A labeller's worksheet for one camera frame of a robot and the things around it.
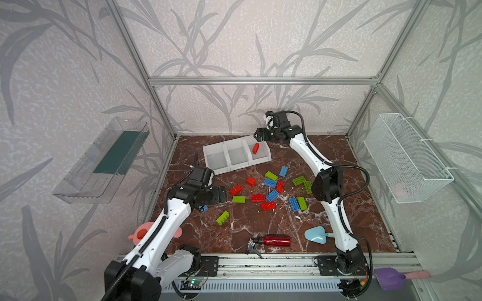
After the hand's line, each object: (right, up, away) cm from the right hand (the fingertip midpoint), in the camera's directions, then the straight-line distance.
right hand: (260, 129), depth 97 cm
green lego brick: (+5, -25, +2) cm, 25 cm away
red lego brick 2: (+10, -31, +2) cm, 33 cm away
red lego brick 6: (+3, -38, -8) cm, 39 cm away
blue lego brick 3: (+6, -34, -4) cm, 35 cm away
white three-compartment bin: (-14, -13, +11) cm, 22 cm away
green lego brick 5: (-18, -42, -13) cm, 47 cm away
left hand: (-18, -29, -18) cm, 38 cm away
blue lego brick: (+13, -23, +5) cm, 27 cm away
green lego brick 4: (+20, -27, -1) cm, 34 cm away
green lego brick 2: (-11, -36, -6) cm, 38 cm away
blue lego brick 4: (+16, -37, -8) cm, 42 cm away
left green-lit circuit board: (-28, -63, -27) cm, 74 cm away
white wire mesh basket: (+49, -19, -36) cm, 64 cm away
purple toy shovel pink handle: (+49, -61, -27) cm, 82 cm away
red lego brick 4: (-13, -32, -2) cm, 34 cm away
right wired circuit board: (+35, -65, -25) cm, 78 cm away
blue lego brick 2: (+5, -28, -1) cm, 29 cm away
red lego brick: (-3, -10, +14) cm, 18 cm away
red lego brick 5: (-1, -35, -6) cm, 36 cm away
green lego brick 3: (+20, -38, -6) cm, 43 cm away
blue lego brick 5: (-27, -39, -9) cm, 48 cm away
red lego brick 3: (-5, -28, -1) cm, 28 cm away
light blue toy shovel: (+25, -49, -16) cm, 57 cm away
